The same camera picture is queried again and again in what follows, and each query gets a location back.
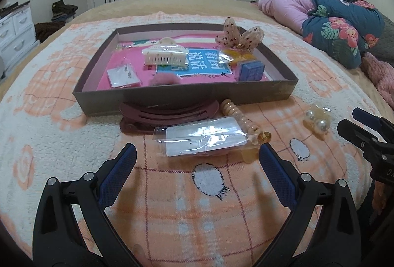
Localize pink quilted jacket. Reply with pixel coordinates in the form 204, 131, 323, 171
258, 0, 314, 35

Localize pink knitted cloth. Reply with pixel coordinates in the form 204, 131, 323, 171
361, 52, 394, 108

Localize white plastic drawer cabinet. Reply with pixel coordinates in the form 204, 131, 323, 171
0, 1, 40, 74

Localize sheer floral ribbon bow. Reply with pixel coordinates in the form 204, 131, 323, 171
215, 16, 264, 52

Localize shallow brown cardboard box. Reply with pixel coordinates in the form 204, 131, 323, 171
73, 23, 298, 116

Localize amber spiral hair tie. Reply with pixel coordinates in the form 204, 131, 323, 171
220, 98, 273, 164

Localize tan bedspread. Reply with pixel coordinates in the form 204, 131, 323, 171
0, 0, 394, 120

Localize pink fluffy pompom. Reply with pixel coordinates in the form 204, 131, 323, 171
149, 72, 180, 86

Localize earring card in box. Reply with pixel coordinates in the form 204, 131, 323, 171
107, 64, 141, 88

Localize small blue box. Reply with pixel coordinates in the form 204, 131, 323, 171
234, 60, 265, 82

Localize orange clips in plastic bag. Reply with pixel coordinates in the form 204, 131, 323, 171
218, 48, 256, 66

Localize maroon large hair clip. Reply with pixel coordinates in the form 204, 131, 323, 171
119, 100, 220, 134

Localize dark clothes pile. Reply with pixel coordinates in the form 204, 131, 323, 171
35, 0, 79, 43

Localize cream plastic hair claw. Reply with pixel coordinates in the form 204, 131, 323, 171
142, 37, 189, 68

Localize dark floral quilted jacket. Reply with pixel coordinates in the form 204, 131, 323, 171
302, 0, 385, 70

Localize earring card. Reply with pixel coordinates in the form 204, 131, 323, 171
107, 64, 141, 88
153, 117, 248, 157

